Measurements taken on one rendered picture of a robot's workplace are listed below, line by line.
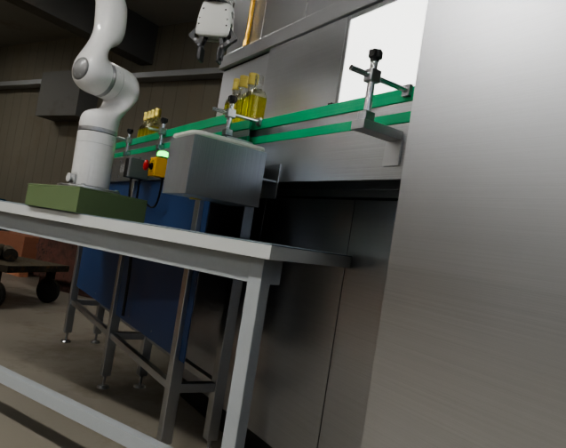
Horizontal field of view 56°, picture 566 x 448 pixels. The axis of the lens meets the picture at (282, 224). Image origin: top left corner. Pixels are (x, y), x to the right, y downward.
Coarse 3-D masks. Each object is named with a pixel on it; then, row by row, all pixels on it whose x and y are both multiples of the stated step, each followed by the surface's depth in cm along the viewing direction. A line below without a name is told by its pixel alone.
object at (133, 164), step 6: (126, 162) 219; (132, 162) 214; (138, 162) 216; (126, 168) 217; (132, 168) 214; (138, 168) 216; (126, 174) 217; (132, 174) 215; (138, 174) 216; (144, 174) 217
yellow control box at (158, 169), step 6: (156, 156) 192; (150, 162) 196; (156, 162) 192; (162, 162) 193; (150, 168) 193; (156, 168) 192; (162, 168) 193; (150, 174) 194; (156, 174) 192; (162, 174) 193
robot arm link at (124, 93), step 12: (120, 72) 168; (120, 84) 168; (132, 84) 173; (96, 96) 169; (108, 96) 169; (120, 96) 171; (132, 96) 173; (96, 108) 167; (108, 108) 169; (120, 108) 170; (84, 120) 164; (96, 120) 164; (108, 120) 165; (120, 120) 171; (108, 132) 166
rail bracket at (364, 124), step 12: (372, 60) 109; (360, 72) 107; (372, 72) 107; (372, 84) 108; (396, 84) 112; (408, 84) 114; (372, 96) 108; (408, 96) 114; (360, 120) 107; (372, 120) 108; (372, 132) 109; (384, 132) 109; (396, 132) 111; (396, 144) 112; (384, 156) 115; (396, 156) 112
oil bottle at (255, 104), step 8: (256, 88) 180; (248, 96) 181; (256, 96) 178; (264, 96) 180; (248, 104) 180; (256, 104) 178; (264, 104) 180; (248, 112) 179; (256, 112) 179; (264, 112) 180
